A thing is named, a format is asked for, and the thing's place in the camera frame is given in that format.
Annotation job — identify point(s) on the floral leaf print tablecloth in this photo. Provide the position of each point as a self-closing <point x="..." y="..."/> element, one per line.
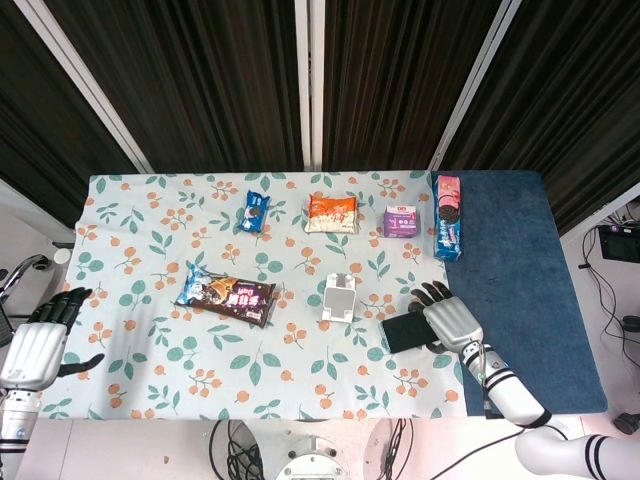
<point x="250" y="360"/>

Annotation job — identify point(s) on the white phone stand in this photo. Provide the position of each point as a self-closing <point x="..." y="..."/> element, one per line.
<point x="339" y="300"/>

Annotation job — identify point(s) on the dark blue table mat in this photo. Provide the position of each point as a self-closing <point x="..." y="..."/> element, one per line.
<point x="525" y="300"/>

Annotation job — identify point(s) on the black smartphone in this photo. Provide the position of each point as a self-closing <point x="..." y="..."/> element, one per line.
<point x="405" y="332"/>

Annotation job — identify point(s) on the black pleated curtain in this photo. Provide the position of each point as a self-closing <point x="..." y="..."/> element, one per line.
<point x="200" y="85"/>
<point x="580" y="100"/>
<point x="40" y="135"/>
<point x="395" y="85"/>

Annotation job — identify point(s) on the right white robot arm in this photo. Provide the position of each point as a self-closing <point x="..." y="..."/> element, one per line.
<point x="510" y="392"/>

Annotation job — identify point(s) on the brown chocolate snack bag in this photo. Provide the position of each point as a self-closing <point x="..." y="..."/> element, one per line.
<point x="230" y="297"/>

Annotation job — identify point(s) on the small blue cookie packet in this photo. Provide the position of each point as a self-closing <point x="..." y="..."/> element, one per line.
<point x="253" y="212"/>

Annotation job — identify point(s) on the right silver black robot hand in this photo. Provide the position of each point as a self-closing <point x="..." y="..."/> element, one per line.
<point x="452" y="322"/>

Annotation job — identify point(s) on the white slanted frame post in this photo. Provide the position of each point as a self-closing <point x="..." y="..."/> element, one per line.
<point x="85" y="85"/>
<point x="475" y="85"/>

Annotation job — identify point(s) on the orange and white snack bag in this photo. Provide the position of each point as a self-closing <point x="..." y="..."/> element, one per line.
<point x="332" y="215"/>

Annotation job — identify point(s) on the long blue cookie box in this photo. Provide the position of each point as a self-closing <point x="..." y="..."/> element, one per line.
<point x="448" y="225"/>

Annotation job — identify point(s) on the grey round robot base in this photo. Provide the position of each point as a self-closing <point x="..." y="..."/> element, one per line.
<point x="311" y="462"/>

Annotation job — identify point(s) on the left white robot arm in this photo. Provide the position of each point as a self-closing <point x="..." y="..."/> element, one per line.
<point x="17" y="415"/>

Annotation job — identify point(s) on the small purple box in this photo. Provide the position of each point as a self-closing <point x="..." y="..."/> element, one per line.
<point x="401" y="222"/>

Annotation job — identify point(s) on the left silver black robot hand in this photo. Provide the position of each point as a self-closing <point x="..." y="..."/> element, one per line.
<point x="35" y="350"/>

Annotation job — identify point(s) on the small black monitor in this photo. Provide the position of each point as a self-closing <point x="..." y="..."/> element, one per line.
<point x="620" y="242"/>

